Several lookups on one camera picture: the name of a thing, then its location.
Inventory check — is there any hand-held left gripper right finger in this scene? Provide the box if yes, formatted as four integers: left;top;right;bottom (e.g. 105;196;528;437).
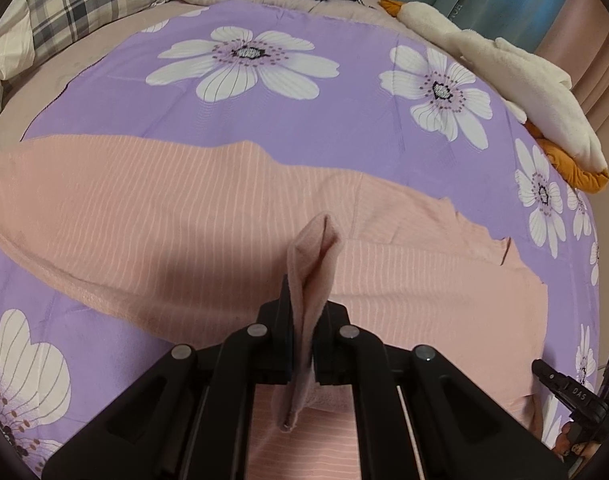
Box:
312;302;570;480

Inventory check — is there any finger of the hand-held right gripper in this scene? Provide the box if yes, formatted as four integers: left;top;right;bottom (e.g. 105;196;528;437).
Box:
532;359;608;423

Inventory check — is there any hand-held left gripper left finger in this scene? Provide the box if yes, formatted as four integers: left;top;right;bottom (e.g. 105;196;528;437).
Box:
41;274;294;480

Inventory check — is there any pink striped garment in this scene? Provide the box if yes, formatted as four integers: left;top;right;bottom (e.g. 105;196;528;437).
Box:
0;135;548;480

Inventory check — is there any person's right hand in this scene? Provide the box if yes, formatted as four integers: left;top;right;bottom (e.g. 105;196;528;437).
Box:
556;420;596;465

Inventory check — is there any purple floral bed cover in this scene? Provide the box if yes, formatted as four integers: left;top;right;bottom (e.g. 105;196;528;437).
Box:
0;0;604;480

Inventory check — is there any white plush goose toy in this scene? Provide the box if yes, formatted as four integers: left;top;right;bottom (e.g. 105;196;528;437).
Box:
379;0;609;196

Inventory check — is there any pink curtain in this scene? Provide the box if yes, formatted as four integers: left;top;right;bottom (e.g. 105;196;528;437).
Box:
532;0;609;128

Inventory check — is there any grey plaid pillow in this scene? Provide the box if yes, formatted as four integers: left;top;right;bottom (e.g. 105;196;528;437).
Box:
27;0;172;63

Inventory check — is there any cream checked pillow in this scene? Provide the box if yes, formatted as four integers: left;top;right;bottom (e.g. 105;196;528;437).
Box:
0;0;39;88

